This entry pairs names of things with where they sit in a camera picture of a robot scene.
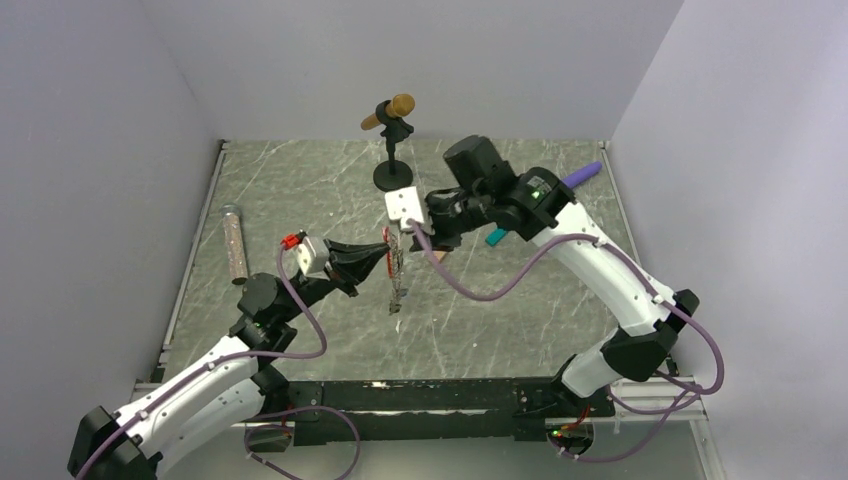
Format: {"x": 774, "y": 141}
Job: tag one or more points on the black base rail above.
{"x": 522, "y": 408}

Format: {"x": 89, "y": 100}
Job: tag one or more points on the purple cylinder handle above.
{"x": 582, "y": 175}

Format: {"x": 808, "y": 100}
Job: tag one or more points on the glitter tube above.
{"x": 236, "y": 252}

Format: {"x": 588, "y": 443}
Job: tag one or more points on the black microphone stand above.
{"x": 393, "y": 174}

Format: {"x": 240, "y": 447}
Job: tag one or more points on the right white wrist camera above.
{"x": 406, "y": 206}

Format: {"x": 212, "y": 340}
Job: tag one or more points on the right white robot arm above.
{"x": 542, "y": 210}

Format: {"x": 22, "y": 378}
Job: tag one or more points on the brown microphone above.
{"x": 399, "y": 106}

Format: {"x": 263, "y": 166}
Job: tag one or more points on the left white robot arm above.
{"x": 234, "y": 381}

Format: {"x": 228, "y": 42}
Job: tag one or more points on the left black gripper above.
{"x": 355, "y": 259}

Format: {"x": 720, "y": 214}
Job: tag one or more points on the teal block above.
{"x": 495, "y": 237}

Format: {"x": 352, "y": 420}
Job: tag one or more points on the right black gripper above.
{"x": 440, "y": 239}

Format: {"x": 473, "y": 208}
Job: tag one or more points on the red carabiner keyring with chain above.
{"x": 394, "y": 261}

